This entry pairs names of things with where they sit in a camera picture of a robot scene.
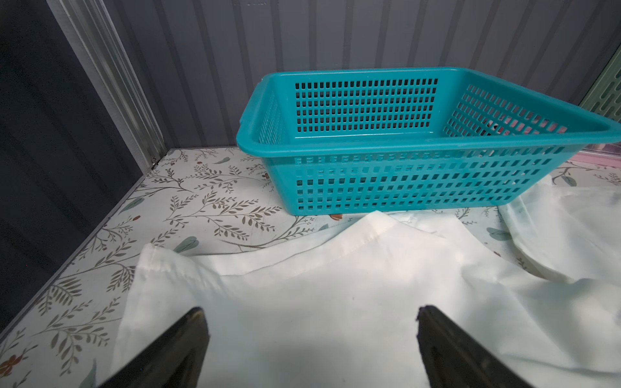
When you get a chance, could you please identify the teal plastic basket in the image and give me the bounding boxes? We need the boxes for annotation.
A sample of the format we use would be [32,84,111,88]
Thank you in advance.
[236,68,620,216]

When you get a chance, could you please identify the floral table mat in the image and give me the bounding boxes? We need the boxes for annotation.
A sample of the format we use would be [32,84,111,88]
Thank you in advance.
[1,148,361,387]

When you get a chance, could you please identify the pink plastic box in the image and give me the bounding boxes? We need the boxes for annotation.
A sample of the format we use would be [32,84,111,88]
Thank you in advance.
[571,142,621,168]

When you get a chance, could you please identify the green file organizer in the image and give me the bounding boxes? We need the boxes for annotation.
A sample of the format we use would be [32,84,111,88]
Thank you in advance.
[580,48,621,122]

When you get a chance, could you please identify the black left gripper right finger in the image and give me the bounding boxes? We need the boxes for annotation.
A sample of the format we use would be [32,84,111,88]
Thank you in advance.
[417,306,530,387]

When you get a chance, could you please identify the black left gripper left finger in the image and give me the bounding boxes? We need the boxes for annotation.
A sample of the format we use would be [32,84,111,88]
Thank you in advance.
[101,307,210,388]

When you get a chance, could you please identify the white shorts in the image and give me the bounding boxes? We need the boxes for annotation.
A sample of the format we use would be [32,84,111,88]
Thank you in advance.
[111,182,620,387]

